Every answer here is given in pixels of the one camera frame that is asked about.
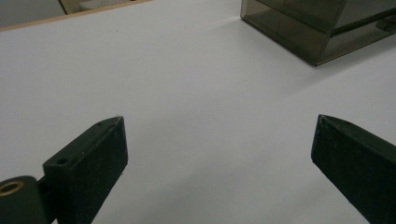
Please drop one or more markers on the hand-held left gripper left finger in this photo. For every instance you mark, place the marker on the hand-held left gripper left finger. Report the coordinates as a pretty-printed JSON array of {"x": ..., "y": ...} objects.
[{"x": 87, "y": 168}]

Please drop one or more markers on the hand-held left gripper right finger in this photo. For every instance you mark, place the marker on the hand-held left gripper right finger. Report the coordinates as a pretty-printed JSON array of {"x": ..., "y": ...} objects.
[{"x": 358, "y": 168}]

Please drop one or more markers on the smoked acrylic drawer box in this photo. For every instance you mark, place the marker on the smoked acrylic drawer box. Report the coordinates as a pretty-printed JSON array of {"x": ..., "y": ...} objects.
[{"x": 286, "y": 28}]

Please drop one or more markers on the white table board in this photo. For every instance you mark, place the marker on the white table board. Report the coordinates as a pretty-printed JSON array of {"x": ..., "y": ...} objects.
[{"x": 186, "y": 93}]

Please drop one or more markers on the wooden table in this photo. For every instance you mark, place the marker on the wooden table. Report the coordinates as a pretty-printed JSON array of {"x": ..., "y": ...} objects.
[{"x": 62, "y": 19}]

